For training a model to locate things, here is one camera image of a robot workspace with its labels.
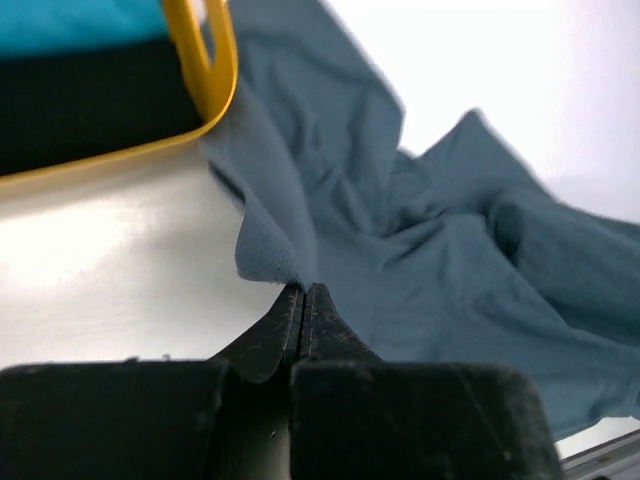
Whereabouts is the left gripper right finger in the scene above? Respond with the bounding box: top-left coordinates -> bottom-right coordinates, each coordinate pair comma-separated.
298,284 -> 381,362

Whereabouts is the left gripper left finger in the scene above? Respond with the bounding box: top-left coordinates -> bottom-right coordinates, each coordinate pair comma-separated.
212,285 -> 304,384

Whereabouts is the dark blue-grey t shirt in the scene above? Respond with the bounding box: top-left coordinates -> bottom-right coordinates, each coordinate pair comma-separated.
202,1 -> 639,439

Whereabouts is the yellow plastic basket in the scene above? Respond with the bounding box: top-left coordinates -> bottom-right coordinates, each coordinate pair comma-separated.
1,1 -> 239,200

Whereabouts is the rolled black t shirt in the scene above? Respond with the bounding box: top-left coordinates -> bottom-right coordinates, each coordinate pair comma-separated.
1,39 -> 203,175

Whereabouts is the rolled teal t shirt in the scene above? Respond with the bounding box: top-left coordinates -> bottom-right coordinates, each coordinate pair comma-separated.
1,0 -> 168,59

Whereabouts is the aluminium front rail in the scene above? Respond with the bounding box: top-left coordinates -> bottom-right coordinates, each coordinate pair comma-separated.
561,430 -> 640,480

